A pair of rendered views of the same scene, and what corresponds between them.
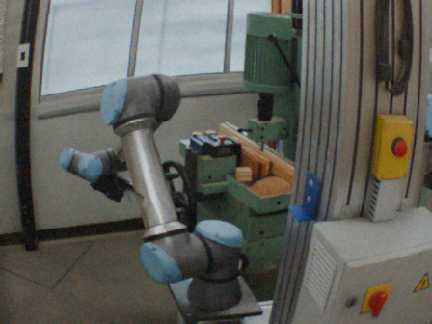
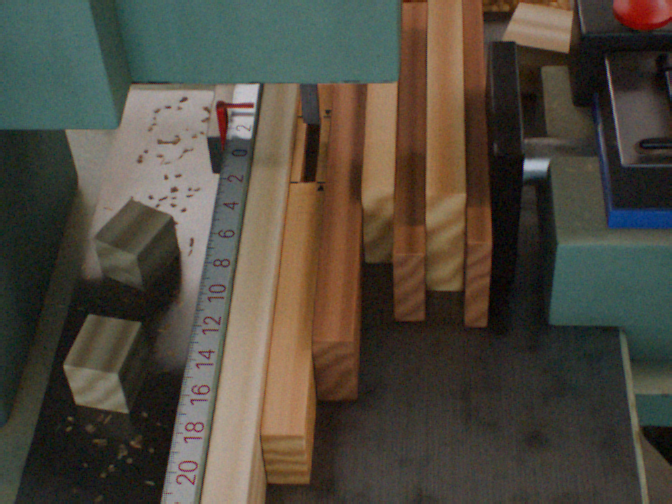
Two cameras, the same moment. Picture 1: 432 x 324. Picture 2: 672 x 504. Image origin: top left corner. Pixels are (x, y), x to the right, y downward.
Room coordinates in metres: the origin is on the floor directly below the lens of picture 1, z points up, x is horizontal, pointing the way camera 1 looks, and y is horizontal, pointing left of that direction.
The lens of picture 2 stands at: (2.78, 0.15, 1.39)
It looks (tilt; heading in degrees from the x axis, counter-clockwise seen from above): 46 degrees down; 217
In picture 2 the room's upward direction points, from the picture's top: 4 degrees counter-clockwise
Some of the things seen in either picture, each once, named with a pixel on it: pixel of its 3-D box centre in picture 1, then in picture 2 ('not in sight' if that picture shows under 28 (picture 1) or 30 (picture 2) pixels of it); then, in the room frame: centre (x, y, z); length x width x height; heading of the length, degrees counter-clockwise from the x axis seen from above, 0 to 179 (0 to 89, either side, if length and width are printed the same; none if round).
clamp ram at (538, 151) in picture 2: (225, 151); (559, 161); (2.33, -0.03, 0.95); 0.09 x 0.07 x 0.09; 30
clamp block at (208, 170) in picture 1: (209, 163); (667, 209); (2.30, 0.02, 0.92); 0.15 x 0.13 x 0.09; 30
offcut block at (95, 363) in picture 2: not in sight; (108, 363); (2.49, -0.24, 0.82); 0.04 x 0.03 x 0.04; 20
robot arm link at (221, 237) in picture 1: (216, 248); not in sight; (1.52, -0.02, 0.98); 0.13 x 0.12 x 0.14; 128
